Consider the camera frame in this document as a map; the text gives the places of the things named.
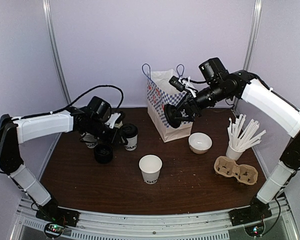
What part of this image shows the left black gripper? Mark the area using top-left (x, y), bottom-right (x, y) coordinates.
top-left (84, 117), bottom-right (129, 147)

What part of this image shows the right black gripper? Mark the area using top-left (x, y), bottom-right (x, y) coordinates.
top-left (170, 80), bottom-right (231, 122)

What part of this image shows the black plastic cup lid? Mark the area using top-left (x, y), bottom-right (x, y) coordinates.
top-left (121, 123), bottom-right (139, 139)

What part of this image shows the checkered paper takeout bag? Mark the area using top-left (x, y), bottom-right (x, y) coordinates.
top-left (141, 63), bottom-right (193, 143)

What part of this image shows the white paper coffee cup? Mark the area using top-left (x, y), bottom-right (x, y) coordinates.
top-left (124, 135), bottom-right (138, 151)

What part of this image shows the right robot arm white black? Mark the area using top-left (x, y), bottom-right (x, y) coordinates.
top-left (164, 57), bottom-right (300, 221)

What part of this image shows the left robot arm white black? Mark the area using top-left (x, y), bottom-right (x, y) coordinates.
top-left (0, 96), bottom-right (128, 222)

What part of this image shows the stack of black cup lids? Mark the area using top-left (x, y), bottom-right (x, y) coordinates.
top-left (93, 144), bottom-right (113, 164)

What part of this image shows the stack of white paper cups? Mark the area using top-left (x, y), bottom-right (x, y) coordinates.
top-left (79, 132), bottom-right (98, 149)

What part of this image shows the white ceramic bowl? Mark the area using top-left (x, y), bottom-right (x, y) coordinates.
top-left (188, 132), bottom-right (213, 155)

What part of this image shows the white cup holding straws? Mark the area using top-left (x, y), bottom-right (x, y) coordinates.
top-left (225, 145), bottom-right (243, 161)

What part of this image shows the bundle of white wrapped straws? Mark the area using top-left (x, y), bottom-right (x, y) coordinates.
top-left (227, 114), bottom-right (267, 152)

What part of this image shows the brown cardboard cup carrier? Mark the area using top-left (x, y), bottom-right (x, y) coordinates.
top-left (213, 156), bottom-right (259, 186)

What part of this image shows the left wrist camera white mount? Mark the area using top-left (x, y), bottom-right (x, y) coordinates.
top-left (105, 111), bottom-right (126, 129)

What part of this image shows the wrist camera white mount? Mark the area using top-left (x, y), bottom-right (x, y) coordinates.
top-left (105, 111), bottom-right (126, 129)
top-left (168, 76), bottom-right (198, 98)

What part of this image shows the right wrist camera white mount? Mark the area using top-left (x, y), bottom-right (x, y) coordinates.
top-left (168, 76), bottom-right (198, 98)

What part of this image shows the aluminium front rail frame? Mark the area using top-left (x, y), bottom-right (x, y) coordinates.
top-left (11, 194), bottom-right (300, 240)

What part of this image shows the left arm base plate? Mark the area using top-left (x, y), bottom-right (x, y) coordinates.
top-left (35, 208), bottom-right (80, 227)

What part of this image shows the right aluminium corner post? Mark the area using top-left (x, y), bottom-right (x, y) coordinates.
top-left (243, 0), bottom-right (263, 71)

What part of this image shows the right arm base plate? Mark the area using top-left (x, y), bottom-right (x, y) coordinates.
top-left (228, 206), bottom-right (273, 227)

